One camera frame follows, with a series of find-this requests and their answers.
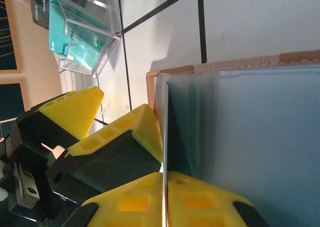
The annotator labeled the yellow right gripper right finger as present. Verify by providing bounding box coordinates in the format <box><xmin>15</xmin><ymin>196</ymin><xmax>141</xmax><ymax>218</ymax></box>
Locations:
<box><xmin>167</xmin><ymin>171</ymin><xmax>270</xmax><ymax>227</ymax></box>

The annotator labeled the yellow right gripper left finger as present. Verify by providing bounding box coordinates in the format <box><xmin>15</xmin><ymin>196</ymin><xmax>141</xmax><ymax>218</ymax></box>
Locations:
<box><xmin>81</xmin><ymin>171</ymin><xmax>167</xmax><ymax>227</ymax></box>

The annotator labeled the teal card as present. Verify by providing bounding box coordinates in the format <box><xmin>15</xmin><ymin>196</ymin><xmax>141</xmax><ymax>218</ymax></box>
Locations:
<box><xmin>49</xmin><ymin>0</ymin><xmax>112</xmax><ymax>70</ymax></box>

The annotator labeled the dark green card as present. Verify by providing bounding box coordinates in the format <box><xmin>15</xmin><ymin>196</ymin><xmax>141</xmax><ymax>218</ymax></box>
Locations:
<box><xmin>187</xmin><ymin>83</ymin><xmax>208</xmax><ymax>178</ymax></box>

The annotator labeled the black VIP card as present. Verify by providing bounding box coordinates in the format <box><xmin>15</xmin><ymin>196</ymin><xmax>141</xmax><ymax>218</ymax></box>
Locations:
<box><xmin>29</xmin><ymin>0</ymin><xmax>51</xmax><ymax>31</ymax></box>

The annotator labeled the clear acrylic box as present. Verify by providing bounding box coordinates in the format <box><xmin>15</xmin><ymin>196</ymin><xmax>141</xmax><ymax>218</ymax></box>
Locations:
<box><xmin>47</xmin><ymin>0</ymin><xmax>123</xmax><ymax>78</ymax></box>

